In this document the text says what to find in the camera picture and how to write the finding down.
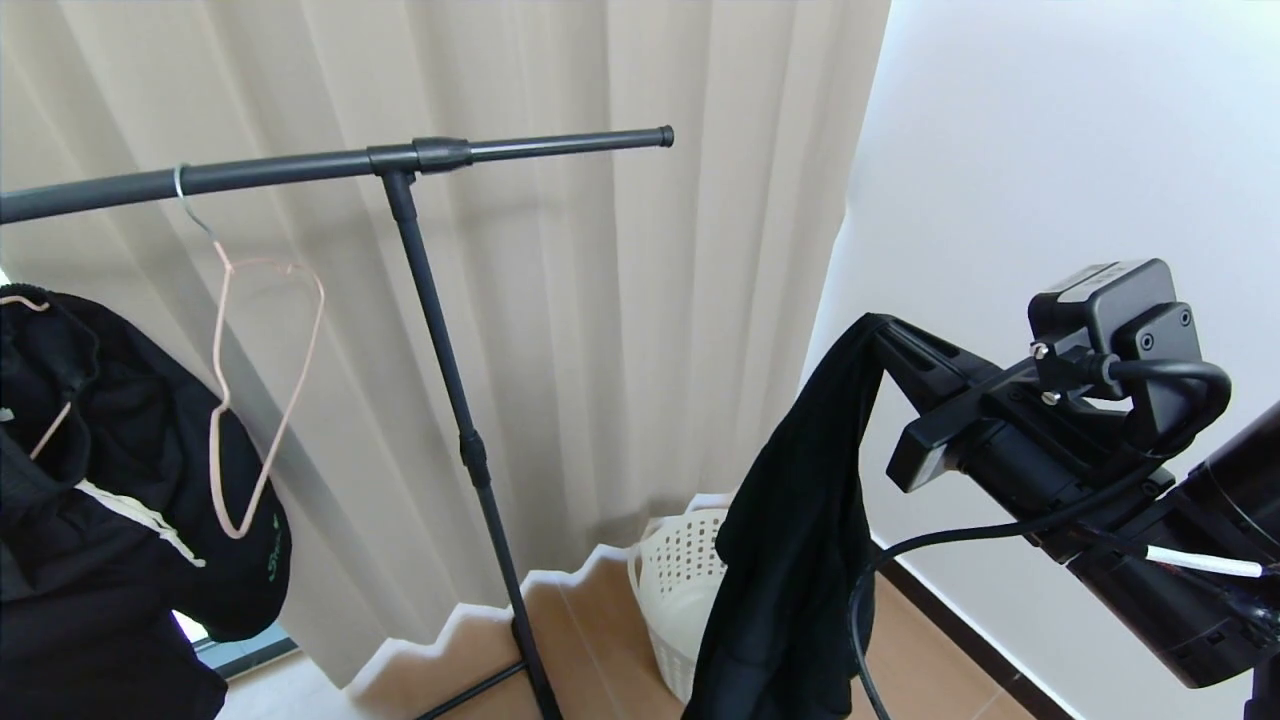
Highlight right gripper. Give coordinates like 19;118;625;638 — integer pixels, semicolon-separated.
885;385;1177;543

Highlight black garment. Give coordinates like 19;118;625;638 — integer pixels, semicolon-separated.
683;313;893;720

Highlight pink clothes hanger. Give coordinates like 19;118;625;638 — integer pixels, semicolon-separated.
0;294;74;461
174;164;327;541

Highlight black shorts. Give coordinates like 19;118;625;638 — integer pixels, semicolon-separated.
0;285;294;720

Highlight white laundry basket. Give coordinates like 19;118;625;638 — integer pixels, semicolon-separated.
628;508;733;705

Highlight black clothes rack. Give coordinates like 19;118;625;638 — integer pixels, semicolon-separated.
0;125;675;720

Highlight beige curtain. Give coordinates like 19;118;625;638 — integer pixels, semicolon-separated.
0;0;893;691

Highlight black cable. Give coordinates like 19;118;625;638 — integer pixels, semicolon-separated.
848;470;1177;720

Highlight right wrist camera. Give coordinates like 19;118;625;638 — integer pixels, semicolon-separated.
1028;258;1234;463

